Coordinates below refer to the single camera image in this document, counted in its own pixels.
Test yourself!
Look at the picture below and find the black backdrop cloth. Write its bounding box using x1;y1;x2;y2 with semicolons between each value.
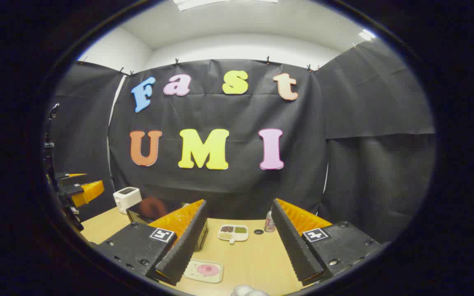
48;39;436;243

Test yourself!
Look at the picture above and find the white food tray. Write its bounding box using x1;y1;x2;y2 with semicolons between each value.
184;258;224;284

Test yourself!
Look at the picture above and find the white divided dish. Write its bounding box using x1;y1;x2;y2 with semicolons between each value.
218;224;249;244

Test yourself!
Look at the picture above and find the white toaster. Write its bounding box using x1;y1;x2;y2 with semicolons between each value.
113;187;143;214

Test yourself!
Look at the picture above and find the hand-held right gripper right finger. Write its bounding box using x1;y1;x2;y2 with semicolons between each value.
271;198;381;287

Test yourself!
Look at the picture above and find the black tripod stand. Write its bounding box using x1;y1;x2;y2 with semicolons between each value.
43;102;61;175

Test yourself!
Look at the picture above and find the black electric oven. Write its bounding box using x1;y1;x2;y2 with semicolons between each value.
126;197;209;252

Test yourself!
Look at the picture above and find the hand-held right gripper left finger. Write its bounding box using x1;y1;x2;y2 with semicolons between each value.
97;199;209;286

